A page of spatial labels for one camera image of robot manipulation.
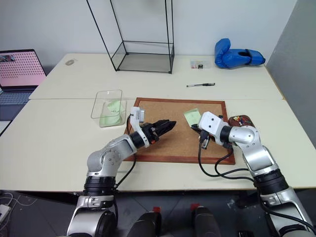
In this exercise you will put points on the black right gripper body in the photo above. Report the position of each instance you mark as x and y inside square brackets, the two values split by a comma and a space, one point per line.
[205, 140]

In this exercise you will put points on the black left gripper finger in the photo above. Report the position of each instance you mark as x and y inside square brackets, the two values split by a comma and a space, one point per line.
[163, 132]
[165, 124]

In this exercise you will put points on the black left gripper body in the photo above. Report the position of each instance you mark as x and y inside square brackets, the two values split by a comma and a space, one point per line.
[151, 133]

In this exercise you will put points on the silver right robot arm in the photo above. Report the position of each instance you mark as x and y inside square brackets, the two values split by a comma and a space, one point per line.
[259, 158]

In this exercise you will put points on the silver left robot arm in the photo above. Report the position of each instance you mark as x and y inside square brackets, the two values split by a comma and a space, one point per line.
[103, 158]

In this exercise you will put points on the small green sticky note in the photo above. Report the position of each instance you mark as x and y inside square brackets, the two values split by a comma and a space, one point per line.
[191, 116]

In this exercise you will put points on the colourful pushpins pile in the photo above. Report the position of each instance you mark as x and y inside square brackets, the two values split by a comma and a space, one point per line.
[239, 119]

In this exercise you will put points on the large green sticky note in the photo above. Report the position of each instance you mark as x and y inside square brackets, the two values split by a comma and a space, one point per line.
[111, 118]

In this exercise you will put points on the brown oval tray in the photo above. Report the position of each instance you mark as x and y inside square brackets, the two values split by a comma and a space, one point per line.
[248, 119]

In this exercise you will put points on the clear plastic box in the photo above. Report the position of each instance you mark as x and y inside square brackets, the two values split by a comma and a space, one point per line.
[108, 108]

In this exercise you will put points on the black capped gel pen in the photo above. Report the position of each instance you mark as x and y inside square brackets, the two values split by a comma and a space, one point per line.
[201, 85]

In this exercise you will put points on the small clear plastic case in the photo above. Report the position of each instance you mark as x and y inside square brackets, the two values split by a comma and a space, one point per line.
[201, 63]

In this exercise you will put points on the blue boxing glove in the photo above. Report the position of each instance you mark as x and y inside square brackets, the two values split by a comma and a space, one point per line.
[243, 58]
[221, 53]

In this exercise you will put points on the dark rounded shape red top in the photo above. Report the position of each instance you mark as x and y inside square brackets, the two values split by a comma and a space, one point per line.
[205, 221]
[146, 223]

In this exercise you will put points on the grey partition panel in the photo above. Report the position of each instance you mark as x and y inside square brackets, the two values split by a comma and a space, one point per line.
[293, 61]

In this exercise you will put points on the laptop with pink screen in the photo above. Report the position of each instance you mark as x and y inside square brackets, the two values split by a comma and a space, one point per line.
[18, 74]

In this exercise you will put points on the white power strip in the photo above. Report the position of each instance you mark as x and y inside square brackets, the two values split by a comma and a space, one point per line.
[3, 212]

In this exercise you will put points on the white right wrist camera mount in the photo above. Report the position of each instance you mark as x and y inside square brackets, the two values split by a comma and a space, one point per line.
[211, 124]

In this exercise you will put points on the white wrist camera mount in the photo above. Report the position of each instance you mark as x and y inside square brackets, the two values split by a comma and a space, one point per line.
[135, 116]
[211, 124]

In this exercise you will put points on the cork board with brown frame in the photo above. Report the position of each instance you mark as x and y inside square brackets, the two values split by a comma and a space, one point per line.
[177, 145]

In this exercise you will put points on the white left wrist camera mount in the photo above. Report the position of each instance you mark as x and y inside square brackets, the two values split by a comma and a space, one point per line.
[135, 116]

